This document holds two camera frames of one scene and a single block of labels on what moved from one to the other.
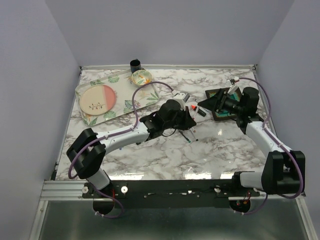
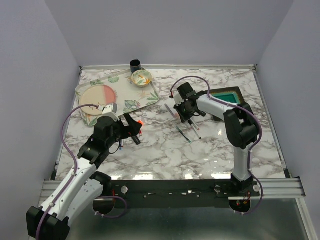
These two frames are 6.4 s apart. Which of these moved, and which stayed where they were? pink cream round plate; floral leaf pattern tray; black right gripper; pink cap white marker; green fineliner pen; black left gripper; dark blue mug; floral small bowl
Moved: black left gripper; black right gripper; pink cap white marker
Stayed: dark blue mug; floral leaf pattern tray; green fineliner pen; pink cream round plate; floral small bowl
